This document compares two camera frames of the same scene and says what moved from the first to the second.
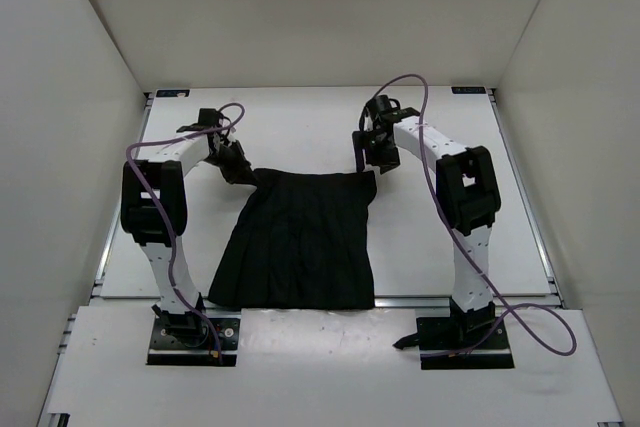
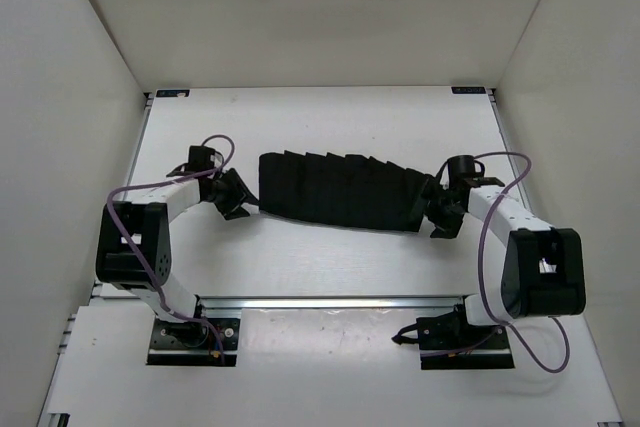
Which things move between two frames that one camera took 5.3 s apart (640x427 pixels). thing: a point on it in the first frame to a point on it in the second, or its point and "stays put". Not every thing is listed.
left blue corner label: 173,92 stays put
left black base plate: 194,347 stays put
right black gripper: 361,140 to 444,227
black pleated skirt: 299,240 to 355,191
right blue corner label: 469,90 stays put
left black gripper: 242,173 to 241,194
